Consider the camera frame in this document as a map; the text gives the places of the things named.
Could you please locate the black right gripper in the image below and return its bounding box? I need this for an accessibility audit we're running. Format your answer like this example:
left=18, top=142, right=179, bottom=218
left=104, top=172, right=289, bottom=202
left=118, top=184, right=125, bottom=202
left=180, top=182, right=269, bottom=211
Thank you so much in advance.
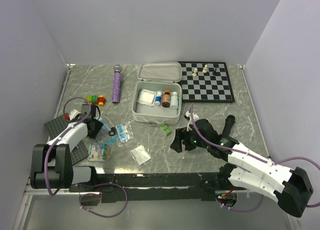
left=169, top=127, right=210, bottom=153

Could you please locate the blue white pouch bag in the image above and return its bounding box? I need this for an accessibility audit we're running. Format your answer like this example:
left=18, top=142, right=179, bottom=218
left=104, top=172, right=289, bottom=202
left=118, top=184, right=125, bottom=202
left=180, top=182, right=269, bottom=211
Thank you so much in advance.
left=96, top=117, right=118, bottom=145

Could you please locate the small green medicine box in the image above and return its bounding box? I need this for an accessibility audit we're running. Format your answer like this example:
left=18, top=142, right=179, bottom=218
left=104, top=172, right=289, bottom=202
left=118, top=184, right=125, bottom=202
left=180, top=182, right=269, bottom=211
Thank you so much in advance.
left=160, top=124, right=172, bottom=136

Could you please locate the white green pill bottle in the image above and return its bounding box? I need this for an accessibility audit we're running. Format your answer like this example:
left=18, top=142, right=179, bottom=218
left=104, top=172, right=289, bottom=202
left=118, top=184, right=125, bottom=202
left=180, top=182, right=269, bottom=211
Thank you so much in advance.
left=169, top=92, right=179, bottom=110

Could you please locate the brown bottle orange cap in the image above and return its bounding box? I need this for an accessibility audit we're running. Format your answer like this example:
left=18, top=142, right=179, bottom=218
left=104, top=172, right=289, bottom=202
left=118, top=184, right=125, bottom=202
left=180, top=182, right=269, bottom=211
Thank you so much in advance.
left=161, top=89, right=171, bottom=108

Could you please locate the white blue pill bottle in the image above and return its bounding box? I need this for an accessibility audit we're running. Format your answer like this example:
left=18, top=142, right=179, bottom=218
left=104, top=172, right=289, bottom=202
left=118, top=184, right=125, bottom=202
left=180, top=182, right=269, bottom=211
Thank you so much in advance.
left=154, top=91, right=163, bottom=106

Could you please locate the white medicine kit case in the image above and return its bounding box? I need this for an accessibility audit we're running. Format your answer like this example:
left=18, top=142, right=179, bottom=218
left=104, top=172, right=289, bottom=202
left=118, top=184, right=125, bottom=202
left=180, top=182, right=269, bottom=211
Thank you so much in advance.
left=131, top=62, right=182, bottom=125

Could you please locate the large gauze plastic bag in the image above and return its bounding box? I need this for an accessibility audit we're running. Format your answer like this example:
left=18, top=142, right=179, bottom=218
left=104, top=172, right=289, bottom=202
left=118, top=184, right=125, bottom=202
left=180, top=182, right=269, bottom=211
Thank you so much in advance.
left=137, top=89, right=156, bottom=106

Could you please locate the blue packets plastic bag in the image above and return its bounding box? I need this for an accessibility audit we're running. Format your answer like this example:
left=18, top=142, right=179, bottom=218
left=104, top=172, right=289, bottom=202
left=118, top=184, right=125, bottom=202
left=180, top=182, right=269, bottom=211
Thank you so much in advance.
left=115, top=122, right=133, bottom=144

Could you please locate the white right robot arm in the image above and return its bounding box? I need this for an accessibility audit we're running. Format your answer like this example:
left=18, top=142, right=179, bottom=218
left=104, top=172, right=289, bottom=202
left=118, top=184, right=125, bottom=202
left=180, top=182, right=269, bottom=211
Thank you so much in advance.
left=170, top=115, right=313, bottom=218

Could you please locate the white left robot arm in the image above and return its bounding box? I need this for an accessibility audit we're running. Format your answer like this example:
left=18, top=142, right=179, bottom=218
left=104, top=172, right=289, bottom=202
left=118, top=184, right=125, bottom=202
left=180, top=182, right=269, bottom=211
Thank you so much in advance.
left=30, top=104, right=103, bottom=195

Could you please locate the colourful toy brick car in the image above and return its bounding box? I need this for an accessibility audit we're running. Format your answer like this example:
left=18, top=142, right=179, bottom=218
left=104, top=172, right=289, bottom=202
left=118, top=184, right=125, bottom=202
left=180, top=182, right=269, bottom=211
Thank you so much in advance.
left=85, top=95, right=107, bottom=106

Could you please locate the bandage box plastic bag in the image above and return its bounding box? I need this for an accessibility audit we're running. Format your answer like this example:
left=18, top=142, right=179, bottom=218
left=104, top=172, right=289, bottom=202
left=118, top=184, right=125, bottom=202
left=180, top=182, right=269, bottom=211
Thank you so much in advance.
left=88, top=143, right=111, bottom=162

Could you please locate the grey brick baseplate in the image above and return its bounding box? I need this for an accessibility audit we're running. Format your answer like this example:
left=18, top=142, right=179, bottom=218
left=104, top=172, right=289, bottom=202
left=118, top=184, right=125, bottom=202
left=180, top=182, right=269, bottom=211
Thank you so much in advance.
left=44, top=115, right=89, bottom=165

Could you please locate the small gauze zip bag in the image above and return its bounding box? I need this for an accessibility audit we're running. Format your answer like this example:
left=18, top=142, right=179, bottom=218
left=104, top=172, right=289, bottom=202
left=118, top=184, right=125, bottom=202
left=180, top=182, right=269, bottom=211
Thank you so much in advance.
left=130, top=145, right=151, bottom=166

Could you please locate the black marker orange cap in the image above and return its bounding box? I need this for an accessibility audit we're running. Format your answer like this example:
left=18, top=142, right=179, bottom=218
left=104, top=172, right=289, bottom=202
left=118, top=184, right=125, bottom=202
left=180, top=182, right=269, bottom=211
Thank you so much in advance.
left=221, top=115, right=236, bottom=139

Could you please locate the black white chessboard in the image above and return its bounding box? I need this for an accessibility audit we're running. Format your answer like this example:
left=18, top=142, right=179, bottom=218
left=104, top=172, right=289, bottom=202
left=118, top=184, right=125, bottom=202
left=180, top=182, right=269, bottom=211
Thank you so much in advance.
left=179, top=61, right=235, bottom=103

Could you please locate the purple glitter microphone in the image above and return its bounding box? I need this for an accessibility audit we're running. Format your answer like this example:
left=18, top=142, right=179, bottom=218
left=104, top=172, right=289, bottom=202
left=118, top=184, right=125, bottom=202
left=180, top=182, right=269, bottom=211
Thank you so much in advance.
left=111, top=64, right=122, bottom=103

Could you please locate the white chess piece small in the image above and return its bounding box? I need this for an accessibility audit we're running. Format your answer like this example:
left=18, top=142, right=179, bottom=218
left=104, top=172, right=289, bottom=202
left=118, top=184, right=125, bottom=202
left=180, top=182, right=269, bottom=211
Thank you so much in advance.
left=192, top=68, right=198, bottom=77

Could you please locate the white chess piece tall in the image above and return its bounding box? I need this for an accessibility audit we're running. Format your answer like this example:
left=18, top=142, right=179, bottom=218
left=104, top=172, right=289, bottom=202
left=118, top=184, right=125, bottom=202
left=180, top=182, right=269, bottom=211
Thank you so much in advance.
left=202, top=64, right=208, bottom=73

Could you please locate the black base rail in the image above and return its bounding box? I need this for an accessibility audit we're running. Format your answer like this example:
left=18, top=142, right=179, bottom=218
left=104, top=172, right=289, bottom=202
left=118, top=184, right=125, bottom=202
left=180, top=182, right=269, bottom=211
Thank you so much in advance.
left=69, top=172, right=233, bottom=203

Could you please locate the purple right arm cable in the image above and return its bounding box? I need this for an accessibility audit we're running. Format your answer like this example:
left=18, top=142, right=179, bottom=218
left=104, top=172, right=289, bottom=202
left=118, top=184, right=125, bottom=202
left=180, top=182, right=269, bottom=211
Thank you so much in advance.
left=188, top=104, right=320, bottom=213

